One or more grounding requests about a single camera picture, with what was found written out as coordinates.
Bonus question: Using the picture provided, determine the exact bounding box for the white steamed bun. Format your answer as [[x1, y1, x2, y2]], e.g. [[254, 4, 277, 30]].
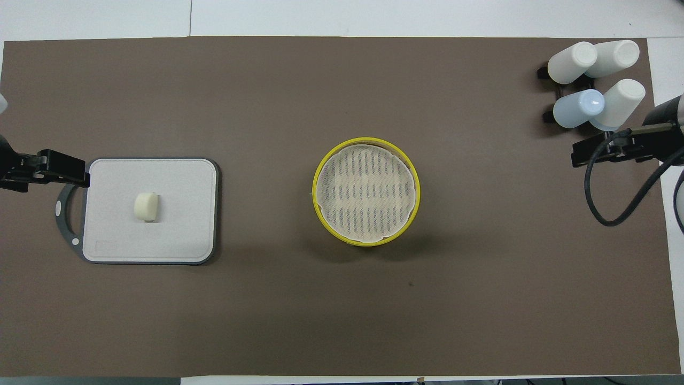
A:
[[134, 191, 160, 222]]

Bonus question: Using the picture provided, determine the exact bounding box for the yellow steamer basket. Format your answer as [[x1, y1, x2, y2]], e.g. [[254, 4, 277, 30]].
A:
[[312, 137, 421, 244]]

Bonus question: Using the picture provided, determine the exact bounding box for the white gauze steamer liner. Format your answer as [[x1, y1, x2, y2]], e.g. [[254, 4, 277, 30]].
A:
[[315, 141, 418, 240]]

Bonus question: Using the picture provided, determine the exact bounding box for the white plastic cup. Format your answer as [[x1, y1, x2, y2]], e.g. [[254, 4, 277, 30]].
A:
[[589, 79, 647, 132], [585, 40, 641, 79], [547, 41, 599, 85]]

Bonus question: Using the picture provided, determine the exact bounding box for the light blue plastic cup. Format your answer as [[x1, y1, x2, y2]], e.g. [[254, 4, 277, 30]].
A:
[[553, 89, 606, 129]]

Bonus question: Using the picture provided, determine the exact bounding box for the black cup rack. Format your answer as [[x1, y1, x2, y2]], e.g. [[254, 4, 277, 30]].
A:
[[537, 63, 597, 125]]

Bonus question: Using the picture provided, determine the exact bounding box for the white grey-rimmed cutting board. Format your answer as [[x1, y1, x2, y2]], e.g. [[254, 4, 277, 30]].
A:
[[53, 157, 220, 265]]

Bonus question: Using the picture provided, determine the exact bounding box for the brown table mat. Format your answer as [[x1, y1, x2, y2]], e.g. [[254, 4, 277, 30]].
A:
[[0, 35, 680, 377]]

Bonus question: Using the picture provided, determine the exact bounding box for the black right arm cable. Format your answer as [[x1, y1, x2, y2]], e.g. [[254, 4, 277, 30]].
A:
[[584, 130, 684, 226]]

